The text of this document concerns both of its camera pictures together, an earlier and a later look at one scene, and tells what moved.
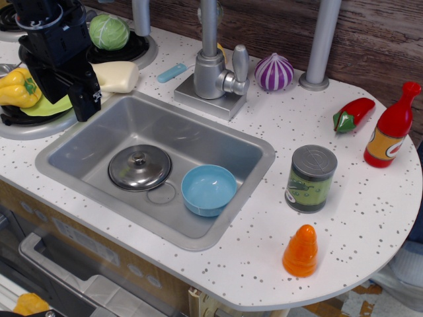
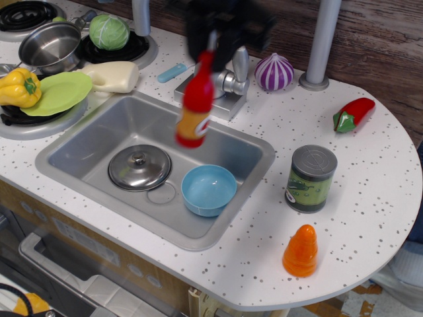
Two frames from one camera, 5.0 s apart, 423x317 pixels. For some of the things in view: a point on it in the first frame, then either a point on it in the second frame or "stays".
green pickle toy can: x=310 y=177 stays
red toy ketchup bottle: x=393 y=123 -> x=197 y=100
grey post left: x=141 y=17 stays
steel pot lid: x=139 y=168 stays
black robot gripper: x=57 y=51 -> x=238 y=23
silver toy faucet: x=212 y=91 stays
